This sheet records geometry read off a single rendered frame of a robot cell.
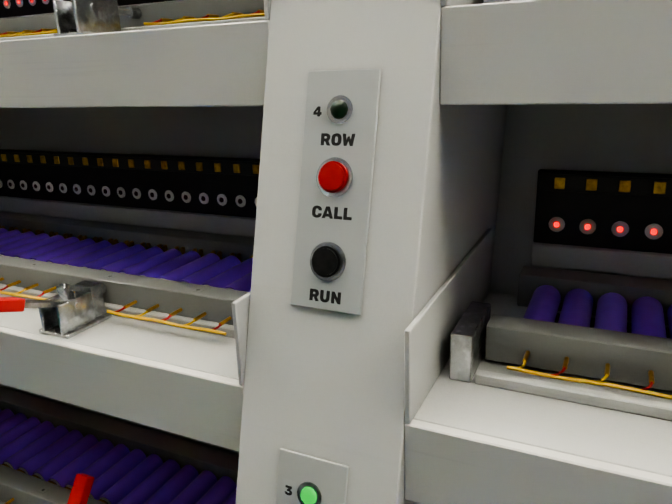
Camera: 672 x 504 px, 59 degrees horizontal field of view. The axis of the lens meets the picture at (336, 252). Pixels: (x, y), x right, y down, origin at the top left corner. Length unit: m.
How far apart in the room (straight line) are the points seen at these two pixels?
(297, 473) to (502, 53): 0.23
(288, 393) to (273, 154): 0.13
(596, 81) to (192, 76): 0.22
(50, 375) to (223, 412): 0.14
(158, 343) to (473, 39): 0.26
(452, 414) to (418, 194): 0.11
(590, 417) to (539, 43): 0.18
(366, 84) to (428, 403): 0.16
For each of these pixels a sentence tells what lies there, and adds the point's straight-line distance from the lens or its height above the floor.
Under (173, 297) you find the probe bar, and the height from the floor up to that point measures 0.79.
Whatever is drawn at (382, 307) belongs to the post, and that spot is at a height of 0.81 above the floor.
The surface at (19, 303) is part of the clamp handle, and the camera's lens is 0.42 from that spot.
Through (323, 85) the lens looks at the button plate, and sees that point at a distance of 0.31.
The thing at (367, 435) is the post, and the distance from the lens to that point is 0.31.
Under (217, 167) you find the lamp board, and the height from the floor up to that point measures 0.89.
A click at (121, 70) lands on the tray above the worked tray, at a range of 0.41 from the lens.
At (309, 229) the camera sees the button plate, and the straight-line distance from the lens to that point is 0.31.
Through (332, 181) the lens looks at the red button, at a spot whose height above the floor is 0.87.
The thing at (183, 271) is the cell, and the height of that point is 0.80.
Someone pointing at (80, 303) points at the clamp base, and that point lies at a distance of 0.45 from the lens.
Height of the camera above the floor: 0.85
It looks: 3 degrees down
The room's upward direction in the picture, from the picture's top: 5 degrees clockwise
